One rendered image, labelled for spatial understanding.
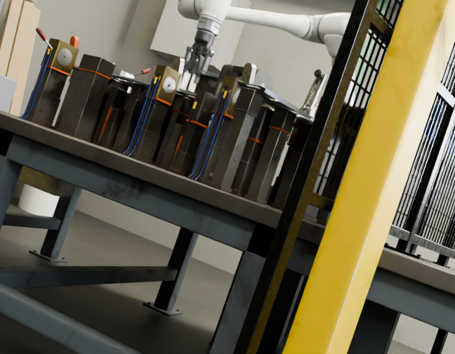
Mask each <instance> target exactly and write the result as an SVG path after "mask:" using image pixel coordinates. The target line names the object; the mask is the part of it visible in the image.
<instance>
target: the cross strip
mask: <svg viewBox="0 0 455 354"><path fill-rule="evenodd" d="M248 85H251V86H257V87H259V88H254V87H251V86H248ZM237 87H238V88H241V87H244V88H248V89H254V90H257V91H258V92H260V93H262V94H263V95H264V99H263V102H264V103H266V104H268V105H269V106H271V107H273V108H275V107H280V108H283V109H287V110H290V111H294V113H295V112H297V113H295V114H299V115H303V116H304V117H306V118H308V119H309V120H310V119H311V116H310V115H309V114H307V113H305V112H304V111H302V110H300V109H299V108H297V107H296V106H294V105H292V104H291V103H289V102H288V101H286V100H285V99H283V98H281V97H279V96H278V95H276V94H275V93H273V92H272V91H270V90H268V89H266V88H265V87H263V86H259V85H255V84H248V83H244V82H240V81H237ZM271 99H275V100H271ZM276 100H278V101H276Z"/></svg>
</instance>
